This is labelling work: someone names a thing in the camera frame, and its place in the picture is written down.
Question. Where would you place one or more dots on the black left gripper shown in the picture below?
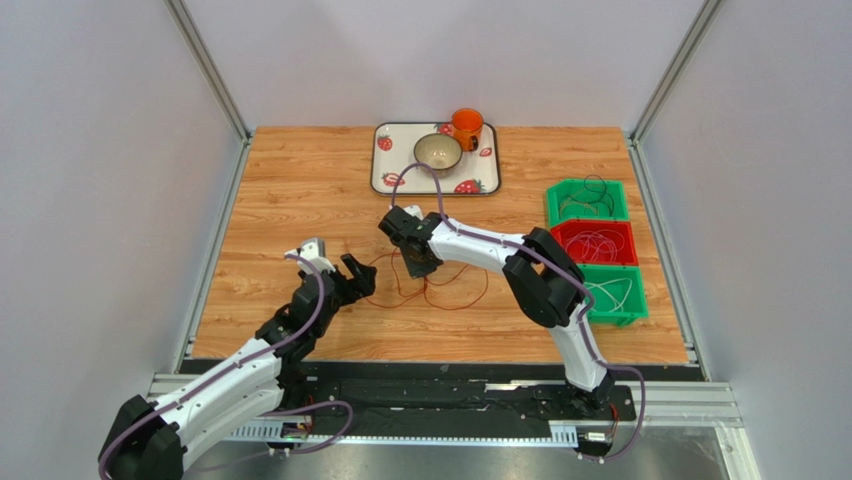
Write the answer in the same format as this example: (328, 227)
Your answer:
(361, 285)

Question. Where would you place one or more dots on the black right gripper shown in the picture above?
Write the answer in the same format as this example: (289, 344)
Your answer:
(413, 247)

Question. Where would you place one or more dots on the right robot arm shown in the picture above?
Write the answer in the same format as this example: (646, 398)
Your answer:
(547, 284)

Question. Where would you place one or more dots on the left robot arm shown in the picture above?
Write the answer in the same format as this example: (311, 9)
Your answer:
(162, 438)

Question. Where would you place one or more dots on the grey ceramic bowl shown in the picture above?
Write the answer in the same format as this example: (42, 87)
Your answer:
(442, 153)

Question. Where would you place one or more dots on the orange mug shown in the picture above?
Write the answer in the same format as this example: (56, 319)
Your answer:
(466, 125)

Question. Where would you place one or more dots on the far green bin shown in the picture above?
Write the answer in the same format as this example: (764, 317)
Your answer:
(589, 198)

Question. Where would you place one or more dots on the green bin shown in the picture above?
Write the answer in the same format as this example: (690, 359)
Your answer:
(619, 294)
(589, 198)

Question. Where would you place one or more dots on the red bin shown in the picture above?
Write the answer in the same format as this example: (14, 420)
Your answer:
(597, 242)

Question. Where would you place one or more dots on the near green bin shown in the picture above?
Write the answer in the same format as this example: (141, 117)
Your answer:
(619, 294)

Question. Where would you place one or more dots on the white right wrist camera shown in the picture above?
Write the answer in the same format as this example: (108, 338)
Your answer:
(414, 211)

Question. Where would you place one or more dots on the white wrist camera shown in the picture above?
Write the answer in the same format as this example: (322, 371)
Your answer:
(311, 257)
(414, 211)

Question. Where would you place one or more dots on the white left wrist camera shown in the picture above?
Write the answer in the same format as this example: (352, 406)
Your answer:
(311, 257)

